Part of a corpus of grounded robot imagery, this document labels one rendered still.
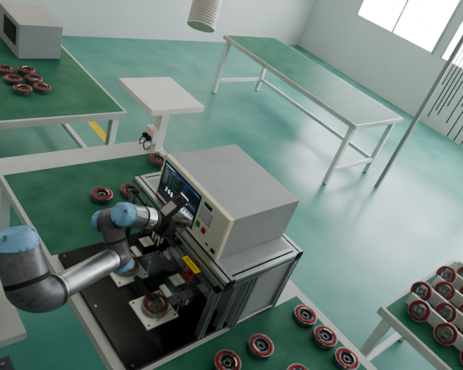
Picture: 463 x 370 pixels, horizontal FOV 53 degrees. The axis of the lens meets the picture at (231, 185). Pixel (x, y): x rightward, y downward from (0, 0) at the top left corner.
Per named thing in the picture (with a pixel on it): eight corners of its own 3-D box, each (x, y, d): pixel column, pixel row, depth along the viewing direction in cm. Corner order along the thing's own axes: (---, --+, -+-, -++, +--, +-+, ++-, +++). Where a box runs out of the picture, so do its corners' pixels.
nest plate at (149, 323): (147, 330, 182) (148, 329, 182) (128, 303, 190) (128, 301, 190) (178, 317, 192) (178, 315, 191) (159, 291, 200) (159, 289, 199)
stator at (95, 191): (95, 206, 235) (95, 200, 233) (87, 192, 242) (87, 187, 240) (115, 202, 242) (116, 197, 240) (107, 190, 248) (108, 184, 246)
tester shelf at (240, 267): (223, 291, 170) (226, 283, 167) (132, 184, 206) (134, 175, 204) (300, 258, 199) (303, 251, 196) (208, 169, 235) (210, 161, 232)
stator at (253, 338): (259, 334, 200) (262, 329, 198) (276, 354, 194) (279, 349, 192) (240, 344, 193) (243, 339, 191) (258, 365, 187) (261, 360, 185)
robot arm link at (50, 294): (39, 329, 114) (144, 263, 159) (26, 288, 113) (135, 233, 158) (6, 333, 118) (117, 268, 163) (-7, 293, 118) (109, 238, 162)
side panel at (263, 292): (230, 329, 198) (254, 278, 180) (225, 324, 199) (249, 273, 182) (274, 307, 216) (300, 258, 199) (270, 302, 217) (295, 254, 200)
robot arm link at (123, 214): (108, 202, 150) (126, 199, 145) (132, 208, 159) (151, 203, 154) (107, 227, 148) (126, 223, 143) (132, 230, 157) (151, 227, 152)
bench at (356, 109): (325, 188, 476) (356, 125, 436) (207, 91, 588) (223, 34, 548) (372, 174, 535) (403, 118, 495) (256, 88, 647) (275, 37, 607)
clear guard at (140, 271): (156, 321, 158) (160, 310, 155) (123, 274, 171) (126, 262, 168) (227, 291, 180) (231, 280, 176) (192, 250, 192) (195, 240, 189)
